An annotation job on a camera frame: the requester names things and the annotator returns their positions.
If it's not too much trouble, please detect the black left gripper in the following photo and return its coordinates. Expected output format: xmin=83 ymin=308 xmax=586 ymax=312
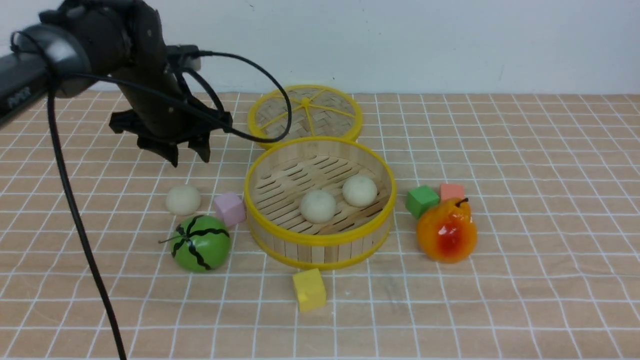
xmin=109 ymin=67 xmax=233 ymax=167

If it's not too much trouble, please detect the white bun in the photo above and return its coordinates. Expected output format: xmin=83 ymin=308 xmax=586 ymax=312
xmin=165 ymin=184 xmax=202 ymax=216
xmin=299 ymin=189 xmax=338 ymax=224
xmin=342 ymin=174 xmax=378 ymax=208

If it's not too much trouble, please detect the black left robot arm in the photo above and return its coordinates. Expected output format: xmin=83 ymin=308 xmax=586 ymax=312
xmin=1 ymin=0 xmax=233 ymax=167

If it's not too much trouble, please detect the bamboo steamer tray yellow rim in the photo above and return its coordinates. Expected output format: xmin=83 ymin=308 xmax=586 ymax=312
xmin=244 ymin=136 xmax=397 ymax=271

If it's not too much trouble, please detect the bamboo steamer lid yellow rim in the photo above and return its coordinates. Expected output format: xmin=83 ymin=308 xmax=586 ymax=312
xmin=247 ymin=85 xmax=363 ymax=141

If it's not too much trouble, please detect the pink foam cube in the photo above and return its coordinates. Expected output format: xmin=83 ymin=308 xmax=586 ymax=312
xmin=214 ymin=193 xmax=247 ymax=228

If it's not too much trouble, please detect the green toy watermelon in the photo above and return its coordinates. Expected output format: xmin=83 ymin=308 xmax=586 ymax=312
xmin=158 ymin=214 xmax=232 ymax=273

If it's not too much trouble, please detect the yellow foam cube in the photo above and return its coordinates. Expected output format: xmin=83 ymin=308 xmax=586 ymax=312
xmin=292 ymin=268 xmax=327 ymax=313

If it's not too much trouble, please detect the green foam cube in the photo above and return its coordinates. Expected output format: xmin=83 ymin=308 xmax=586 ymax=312
xmin=404 ymin=185 xmax=441 ymax=219

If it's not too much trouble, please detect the orange foam cube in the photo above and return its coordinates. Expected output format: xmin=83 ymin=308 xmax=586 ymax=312
xmin=439 ymin=183 xmax=466 ymax=203

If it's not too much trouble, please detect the orange toy pear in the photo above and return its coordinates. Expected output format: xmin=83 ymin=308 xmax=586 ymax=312
xmin=416 ymin=197 xmax=478 ymax=264

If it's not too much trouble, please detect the checkered beige tablecloth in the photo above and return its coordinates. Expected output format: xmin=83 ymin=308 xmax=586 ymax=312
xmin=0 ymin=90 xmax=640 ymax=360

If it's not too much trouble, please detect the black cable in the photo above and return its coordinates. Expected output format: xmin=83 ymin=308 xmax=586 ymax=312
xmin=10 ymin=30 xmax=293 ymax=360

